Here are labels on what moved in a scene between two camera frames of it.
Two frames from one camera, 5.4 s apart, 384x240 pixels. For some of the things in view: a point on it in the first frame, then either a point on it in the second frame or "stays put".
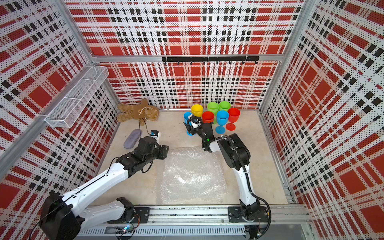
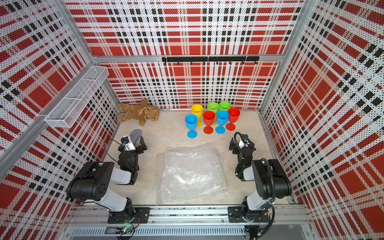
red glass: x=233 y=115 stays put
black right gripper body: x=199 y=131 → x=238 y=152
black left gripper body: x=160 y=153 → x=139 y=150
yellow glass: x=197 y=110 stays put
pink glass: x=207 y=117 stays put
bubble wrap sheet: x=191 y=175 stays put
